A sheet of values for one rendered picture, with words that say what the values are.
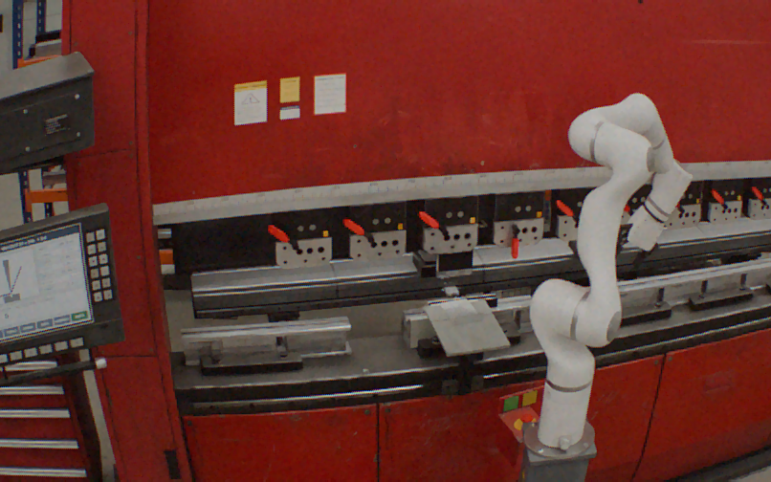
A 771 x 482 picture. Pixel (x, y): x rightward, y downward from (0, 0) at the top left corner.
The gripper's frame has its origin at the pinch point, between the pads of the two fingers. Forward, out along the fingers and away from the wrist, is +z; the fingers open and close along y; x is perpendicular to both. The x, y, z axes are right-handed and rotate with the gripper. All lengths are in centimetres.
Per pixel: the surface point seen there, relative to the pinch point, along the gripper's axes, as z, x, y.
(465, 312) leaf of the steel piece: 47, -30, 14
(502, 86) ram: -14, -43, 37
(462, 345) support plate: 48, -13, 20
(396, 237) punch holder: 36, -36, 42
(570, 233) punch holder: 14.6, -36.2, -5.2
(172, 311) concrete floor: 198, -211, 28
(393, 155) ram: 17, -40, 54
